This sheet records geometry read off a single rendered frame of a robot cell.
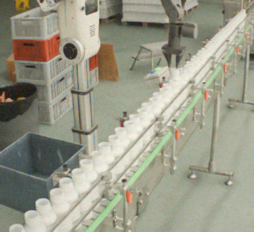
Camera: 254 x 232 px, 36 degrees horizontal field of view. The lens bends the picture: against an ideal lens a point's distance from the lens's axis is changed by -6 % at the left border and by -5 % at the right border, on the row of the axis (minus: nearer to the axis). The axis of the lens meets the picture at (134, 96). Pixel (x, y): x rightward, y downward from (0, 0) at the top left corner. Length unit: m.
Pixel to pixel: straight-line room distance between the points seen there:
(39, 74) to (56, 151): 2.25
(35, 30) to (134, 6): 4.67
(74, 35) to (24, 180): 0.94
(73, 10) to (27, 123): 1.35
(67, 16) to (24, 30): 1.81
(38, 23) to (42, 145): 2.16
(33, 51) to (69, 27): 1.81
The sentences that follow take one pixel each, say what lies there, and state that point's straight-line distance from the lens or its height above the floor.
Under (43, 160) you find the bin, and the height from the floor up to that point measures 0.81.
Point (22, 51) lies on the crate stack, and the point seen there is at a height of 0.76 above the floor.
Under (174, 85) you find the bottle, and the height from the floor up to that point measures 1.15.
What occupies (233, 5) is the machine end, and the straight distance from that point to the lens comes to 6.21.
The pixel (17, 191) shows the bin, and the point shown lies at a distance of 1.69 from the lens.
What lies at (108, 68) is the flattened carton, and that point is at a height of 0.17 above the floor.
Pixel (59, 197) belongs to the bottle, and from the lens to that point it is 1.08.
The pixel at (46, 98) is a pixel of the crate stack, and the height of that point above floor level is 0.30.
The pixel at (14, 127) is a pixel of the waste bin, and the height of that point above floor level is 0.42.
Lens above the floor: 1.78
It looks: 22 degrees down
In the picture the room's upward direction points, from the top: 1 degrees counter-clockwise
